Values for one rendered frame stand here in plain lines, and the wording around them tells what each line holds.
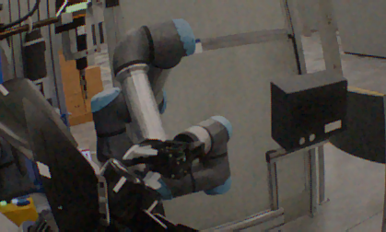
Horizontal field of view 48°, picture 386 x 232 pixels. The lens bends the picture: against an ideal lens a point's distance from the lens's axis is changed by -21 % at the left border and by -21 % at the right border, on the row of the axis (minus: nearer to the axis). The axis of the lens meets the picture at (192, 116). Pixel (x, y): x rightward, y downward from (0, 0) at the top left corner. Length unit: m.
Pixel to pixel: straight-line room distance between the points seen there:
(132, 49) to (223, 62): 1.63
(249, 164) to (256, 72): 0.54
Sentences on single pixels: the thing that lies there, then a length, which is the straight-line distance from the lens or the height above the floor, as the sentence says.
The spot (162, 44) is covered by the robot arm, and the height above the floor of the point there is 1.41.
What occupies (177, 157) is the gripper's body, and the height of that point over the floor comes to 1.18.
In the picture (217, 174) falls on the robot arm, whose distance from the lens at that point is 1.32.
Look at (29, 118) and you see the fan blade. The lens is 0.65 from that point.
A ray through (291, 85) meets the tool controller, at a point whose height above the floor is 1.24.
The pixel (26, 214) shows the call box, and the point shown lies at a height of 1.05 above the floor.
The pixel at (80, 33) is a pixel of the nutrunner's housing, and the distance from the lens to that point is 0.95.
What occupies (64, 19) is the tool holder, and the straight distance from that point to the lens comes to 0.93.
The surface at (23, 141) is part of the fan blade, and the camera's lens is 0.91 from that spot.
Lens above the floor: 1.50
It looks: 12 degrees down
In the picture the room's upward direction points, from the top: 10 degrees counter-clockwise
